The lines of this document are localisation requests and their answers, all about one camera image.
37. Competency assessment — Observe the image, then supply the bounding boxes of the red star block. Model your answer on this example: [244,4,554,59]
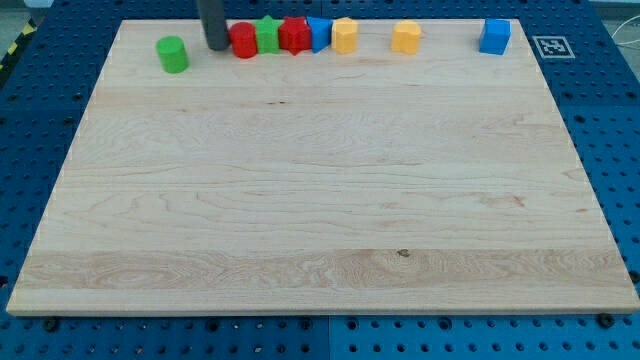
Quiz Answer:
[278,16,312,55]

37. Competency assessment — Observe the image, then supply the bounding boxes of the green star block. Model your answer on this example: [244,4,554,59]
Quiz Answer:
[254,15,283,54]

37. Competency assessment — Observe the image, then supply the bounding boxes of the wooden board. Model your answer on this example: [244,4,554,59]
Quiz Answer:
[7,19,639,316]

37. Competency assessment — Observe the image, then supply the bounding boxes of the yellow hexagon block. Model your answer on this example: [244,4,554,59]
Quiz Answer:
[331,17,359,54]

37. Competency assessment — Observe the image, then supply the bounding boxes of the blue triangle block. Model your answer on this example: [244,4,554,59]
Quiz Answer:
[306,17,333,53]

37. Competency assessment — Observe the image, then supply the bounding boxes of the red cylinder block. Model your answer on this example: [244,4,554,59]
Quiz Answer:
[229,22,258,59]

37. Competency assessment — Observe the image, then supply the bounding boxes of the yellow heart block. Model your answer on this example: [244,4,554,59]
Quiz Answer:
[390,20,422,55]

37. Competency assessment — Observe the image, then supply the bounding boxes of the green cylinder block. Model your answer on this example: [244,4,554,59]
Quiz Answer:
[155,36,189,74]

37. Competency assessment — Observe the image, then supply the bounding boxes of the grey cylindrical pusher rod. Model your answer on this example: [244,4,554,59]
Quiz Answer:
[196,0,230,51]

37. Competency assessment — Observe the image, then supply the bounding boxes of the blue cube block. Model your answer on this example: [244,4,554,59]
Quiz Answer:
[479,18,511,55]

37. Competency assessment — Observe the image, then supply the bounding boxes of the white fiducial marker tag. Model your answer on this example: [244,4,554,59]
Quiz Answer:
[532,35,575,59]

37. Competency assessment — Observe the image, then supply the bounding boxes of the yellow black hazard tape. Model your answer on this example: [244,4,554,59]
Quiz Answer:
[1,18,38,73]

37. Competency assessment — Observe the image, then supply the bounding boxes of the white cable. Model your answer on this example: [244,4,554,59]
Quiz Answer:
[610,13,640,51]

